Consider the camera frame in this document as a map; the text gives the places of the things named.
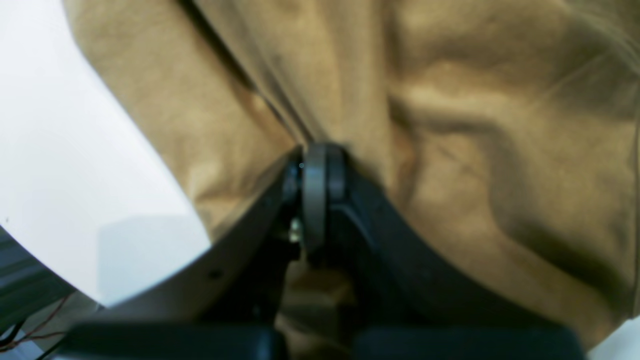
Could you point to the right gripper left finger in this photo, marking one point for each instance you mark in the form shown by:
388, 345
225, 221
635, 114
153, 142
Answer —
222, 306

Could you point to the brown t-shirt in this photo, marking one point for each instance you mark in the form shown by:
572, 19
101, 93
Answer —
505, 132

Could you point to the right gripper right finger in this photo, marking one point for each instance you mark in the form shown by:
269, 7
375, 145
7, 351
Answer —
414, 304

